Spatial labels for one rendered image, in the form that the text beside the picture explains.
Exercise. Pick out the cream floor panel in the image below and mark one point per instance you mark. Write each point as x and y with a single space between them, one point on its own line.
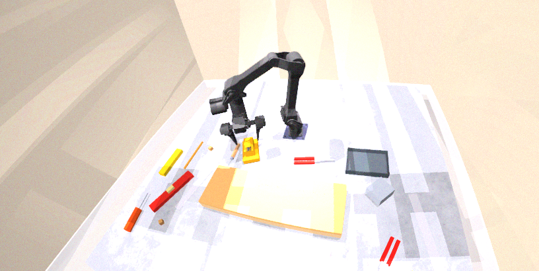
294 203

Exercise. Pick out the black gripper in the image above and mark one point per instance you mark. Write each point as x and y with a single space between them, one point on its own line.
226 129

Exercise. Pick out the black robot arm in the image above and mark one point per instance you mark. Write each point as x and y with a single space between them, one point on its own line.
233 91

